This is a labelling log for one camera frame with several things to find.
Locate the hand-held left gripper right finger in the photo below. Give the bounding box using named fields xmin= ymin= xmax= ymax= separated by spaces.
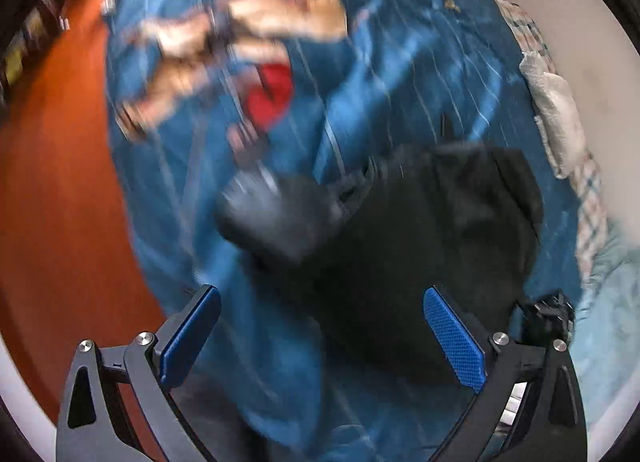
xmin=422 ymin=287 xmax=588 ymax=462

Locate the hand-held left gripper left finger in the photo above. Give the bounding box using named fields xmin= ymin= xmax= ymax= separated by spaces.
xmin=56 ymin=284 xmax=223 ymax=462

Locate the black leather jacket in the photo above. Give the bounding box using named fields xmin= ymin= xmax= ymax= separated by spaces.
xmin=215 ymin=129 xmax=546 ymax=388

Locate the light blue duvet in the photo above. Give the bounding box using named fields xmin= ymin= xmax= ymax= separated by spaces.
xmin=570 ymin=222 xmax=640 ymax=438

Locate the plaid blanket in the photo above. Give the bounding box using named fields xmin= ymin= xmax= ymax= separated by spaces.
xmin=492 ymin=0 xmax=608 ymax=287

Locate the white folded sweater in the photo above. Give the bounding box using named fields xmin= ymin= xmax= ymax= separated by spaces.
xmin=520 ymin=52 xmax=587 ymax=180

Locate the blue striped bedspread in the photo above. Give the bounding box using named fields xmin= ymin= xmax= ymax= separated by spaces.
xmin=102 ymin=0 xmax=583 ymax=462

